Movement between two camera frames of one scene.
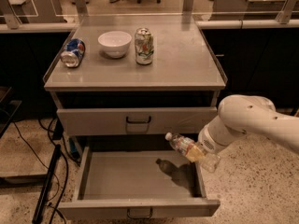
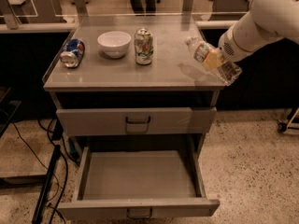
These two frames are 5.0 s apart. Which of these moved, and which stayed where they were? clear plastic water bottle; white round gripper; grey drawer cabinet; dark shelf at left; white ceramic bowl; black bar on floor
Moved: clear plastic water bottle; white round gripper
Stayed: black bar on floor; grey drawer cabinet; white ceramic bowl; dark shelf at left
